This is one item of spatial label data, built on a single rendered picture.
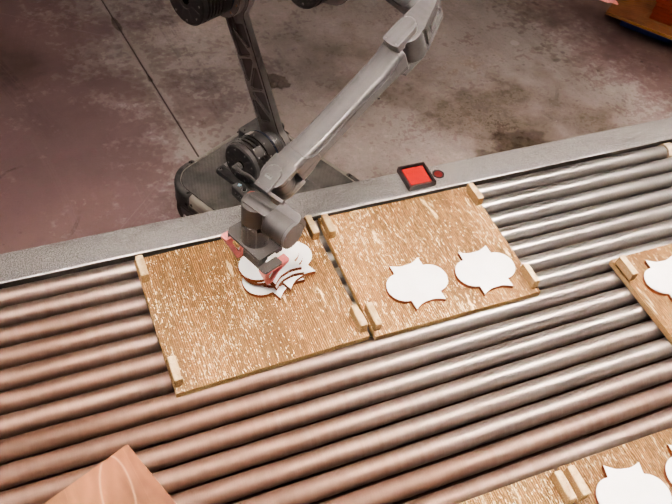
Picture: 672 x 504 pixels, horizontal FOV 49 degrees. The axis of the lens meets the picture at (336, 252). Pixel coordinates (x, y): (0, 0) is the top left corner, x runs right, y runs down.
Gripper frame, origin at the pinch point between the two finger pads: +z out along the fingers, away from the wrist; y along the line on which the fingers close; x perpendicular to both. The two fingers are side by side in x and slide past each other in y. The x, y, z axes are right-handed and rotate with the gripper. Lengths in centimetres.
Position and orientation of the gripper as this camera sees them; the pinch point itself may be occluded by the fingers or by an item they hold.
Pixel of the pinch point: (254, 267)
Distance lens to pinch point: 157.2
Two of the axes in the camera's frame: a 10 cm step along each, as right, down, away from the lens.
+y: 7.0, 5.8, -4.2
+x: 7.1, -4.8, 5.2
